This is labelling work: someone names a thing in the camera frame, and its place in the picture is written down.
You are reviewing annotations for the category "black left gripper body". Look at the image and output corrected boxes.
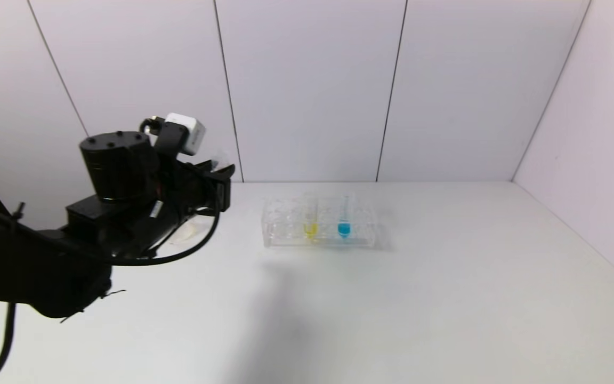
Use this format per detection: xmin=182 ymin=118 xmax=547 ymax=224
xmin=180 ymin=170 xmax=232 ymax=216

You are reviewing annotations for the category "yellow pigment test tube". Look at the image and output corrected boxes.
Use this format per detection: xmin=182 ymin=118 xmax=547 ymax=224
xmin=303 ymin=193 xmax=319 ymax=242

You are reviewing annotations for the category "clear glass beaker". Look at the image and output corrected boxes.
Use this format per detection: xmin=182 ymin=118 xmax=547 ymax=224
xmin=171 ymin=216 xmax=207 ymax=247

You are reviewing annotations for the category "clear acrylic test tube rack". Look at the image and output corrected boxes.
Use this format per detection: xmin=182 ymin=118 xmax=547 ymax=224
xmin=262 ymin=195 xmax=377 ymax=249

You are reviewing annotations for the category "blue pigment test tube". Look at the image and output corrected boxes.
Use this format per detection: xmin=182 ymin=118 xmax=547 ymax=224
xmin=337 ymin=193 xmax=352 ymax=239

